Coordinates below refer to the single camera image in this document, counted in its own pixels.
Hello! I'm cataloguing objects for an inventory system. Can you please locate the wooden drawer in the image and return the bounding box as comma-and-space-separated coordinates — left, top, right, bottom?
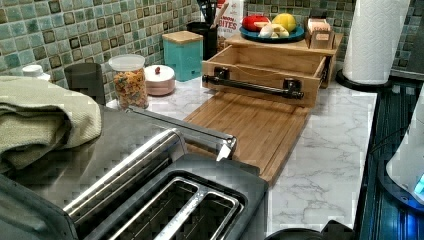
202, 45, 329, 107

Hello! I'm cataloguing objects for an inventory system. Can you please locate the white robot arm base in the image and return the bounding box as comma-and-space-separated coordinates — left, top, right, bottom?
381, 89, 424, 212

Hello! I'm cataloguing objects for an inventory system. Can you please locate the clear jar of colourful cereal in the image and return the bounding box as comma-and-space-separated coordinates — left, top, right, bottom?
108, 54, 148, 109

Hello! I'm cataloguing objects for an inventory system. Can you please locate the dark grey cup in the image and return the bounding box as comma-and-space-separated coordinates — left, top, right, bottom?
64, 63, 106, 105

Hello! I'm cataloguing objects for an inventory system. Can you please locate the small wooden sachet box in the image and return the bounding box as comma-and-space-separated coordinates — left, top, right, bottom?
304, 18, 334, 49

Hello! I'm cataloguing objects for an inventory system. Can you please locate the wooden cutting board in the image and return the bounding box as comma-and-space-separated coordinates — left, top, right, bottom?
185, 92, 310, 186

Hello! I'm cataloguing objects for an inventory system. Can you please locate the folded green towel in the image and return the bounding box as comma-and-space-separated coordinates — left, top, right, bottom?
0, 76, 102, 172

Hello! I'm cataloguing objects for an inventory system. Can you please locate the teal canister with wooden lid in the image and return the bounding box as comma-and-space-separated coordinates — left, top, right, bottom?
162, 31, 203, 82

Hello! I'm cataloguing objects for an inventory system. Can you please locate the black two-slot toaster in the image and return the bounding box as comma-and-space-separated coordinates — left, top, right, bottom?
79, 154, 268, 240

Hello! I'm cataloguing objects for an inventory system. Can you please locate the orange bottle with white cap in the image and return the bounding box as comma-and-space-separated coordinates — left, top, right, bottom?
22, 65, 50, 81

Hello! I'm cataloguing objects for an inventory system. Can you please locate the plush peeled banana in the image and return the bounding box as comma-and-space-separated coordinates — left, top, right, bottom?
259, 22, 289, 38

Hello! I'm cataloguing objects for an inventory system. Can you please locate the black utensil holder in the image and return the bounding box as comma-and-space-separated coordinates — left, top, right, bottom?
186, 22, 218, 60

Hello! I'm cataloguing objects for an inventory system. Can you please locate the pink bowl with white lid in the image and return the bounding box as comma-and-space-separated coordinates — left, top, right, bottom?
144, 65, 175, 96

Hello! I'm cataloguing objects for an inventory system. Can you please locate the white paper towel roll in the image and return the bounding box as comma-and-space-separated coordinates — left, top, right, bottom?
343, 0, 411, 85

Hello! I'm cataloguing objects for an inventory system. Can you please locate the wooden spoon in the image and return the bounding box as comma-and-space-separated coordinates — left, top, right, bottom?
211, 2, 229, 29

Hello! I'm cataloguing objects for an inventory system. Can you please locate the white snack box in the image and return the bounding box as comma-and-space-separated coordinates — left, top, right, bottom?
216, 0, 244, 39

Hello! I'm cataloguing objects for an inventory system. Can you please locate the blue plate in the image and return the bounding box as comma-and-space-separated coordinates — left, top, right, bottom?
239, 26, 305, 44

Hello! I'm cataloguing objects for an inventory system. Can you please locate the silver toaster oven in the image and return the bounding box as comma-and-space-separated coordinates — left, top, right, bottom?
1, 107, 236, 240

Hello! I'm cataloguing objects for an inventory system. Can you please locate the yellow plush fruit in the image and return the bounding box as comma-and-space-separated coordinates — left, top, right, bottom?
272, 13, 296, 32

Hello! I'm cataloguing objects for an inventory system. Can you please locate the wooden drawer cabinet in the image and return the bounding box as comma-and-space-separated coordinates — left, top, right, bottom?
224, 33, 343, 88

